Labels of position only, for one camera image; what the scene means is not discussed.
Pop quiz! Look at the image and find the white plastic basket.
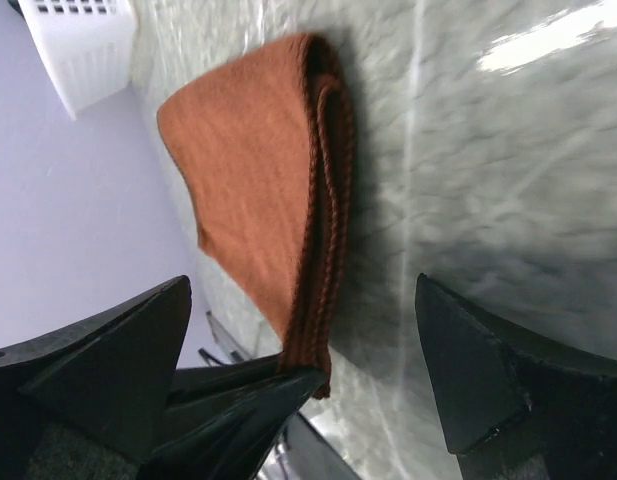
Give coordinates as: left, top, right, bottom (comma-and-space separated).
18, 0, 138, 119

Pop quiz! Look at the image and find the orange brown towel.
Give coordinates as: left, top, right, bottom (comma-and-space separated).
156, 32, 355, 373

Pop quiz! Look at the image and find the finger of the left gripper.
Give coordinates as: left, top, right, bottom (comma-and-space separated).
167, 355, 288, 407
138, 367, 325, 479

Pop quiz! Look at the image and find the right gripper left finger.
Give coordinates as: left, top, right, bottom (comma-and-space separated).
0, 276, 192, 479

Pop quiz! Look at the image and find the aluminium frame rail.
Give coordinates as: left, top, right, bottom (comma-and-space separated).
206, 311, 252, 363

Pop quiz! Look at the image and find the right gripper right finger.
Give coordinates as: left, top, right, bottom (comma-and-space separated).
415, 275, 617, 479

